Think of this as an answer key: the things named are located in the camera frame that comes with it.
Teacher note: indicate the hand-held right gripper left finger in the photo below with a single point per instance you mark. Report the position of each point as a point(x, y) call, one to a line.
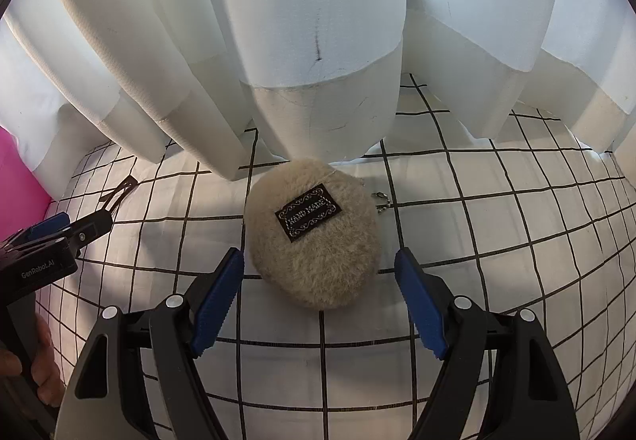
point(218, 301)

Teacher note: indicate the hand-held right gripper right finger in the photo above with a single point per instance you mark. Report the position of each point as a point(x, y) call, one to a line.
point(422, 306)

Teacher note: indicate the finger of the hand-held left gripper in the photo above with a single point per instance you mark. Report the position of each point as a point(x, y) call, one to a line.
point(49, 225)
point(92, 229)

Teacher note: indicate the black hair clip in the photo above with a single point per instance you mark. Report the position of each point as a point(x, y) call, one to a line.
point(119, 194)

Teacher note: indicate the pink plastic basin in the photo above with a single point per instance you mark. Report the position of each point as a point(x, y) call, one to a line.
point(20, 181)

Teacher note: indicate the fluffy beige round pouch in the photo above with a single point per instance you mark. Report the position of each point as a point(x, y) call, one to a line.
point(323, 261)

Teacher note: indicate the person's left hand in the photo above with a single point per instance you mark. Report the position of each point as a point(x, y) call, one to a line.
point(52, 370)

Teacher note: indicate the white black checked sheet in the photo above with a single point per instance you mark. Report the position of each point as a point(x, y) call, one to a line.
point(497, 221)

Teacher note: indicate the white curtain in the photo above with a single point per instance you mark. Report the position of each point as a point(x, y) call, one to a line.
point(318, 22)

